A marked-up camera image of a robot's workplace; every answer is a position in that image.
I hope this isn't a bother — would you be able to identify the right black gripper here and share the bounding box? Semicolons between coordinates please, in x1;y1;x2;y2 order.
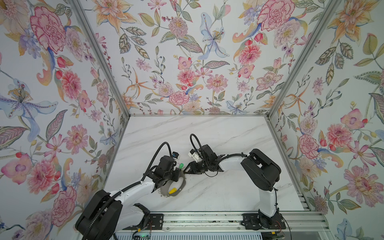
183;161;211;175

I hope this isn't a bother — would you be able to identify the yellow key tag front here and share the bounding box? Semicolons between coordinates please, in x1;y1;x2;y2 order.
169;188;178;195

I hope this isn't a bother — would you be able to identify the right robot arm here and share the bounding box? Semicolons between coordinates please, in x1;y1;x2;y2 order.
184;145;282;220

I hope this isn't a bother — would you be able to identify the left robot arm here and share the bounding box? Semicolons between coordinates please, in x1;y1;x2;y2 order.
75;152;181;240

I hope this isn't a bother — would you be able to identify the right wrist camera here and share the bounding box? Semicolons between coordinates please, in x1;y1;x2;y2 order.
188;149;202;163

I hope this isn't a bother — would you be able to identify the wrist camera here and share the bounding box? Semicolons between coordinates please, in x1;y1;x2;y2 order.
172;152;180;161
188;149;202;163

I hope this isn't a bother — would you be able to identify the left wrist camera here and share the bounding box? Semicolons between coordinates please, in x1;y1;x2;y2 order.
172;152;180;161

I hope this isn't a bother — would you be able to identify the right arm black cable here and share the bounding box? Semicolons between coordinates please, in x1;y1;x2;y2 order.
189;133;205;160

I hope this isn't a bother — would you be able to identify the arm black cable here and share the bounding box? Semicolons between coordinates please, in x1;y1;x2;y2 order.
140;141;173;182
189;133;205;160

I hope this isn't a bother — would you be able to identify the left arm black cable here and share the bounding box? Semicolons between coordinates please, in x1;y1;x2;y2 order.
140;141;173;182

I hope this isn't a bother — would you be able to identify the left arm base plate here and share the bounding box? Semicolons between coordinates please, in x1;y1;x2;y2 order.
123;214;164;230

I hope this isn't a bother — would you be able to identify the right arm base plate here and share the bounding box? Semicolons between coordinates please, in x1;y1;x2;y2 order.
240;212;287;231

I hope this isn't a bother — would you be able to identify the aluminium mounting rail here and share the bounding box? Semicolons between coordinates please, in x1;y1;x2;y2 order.
142;211;330;235

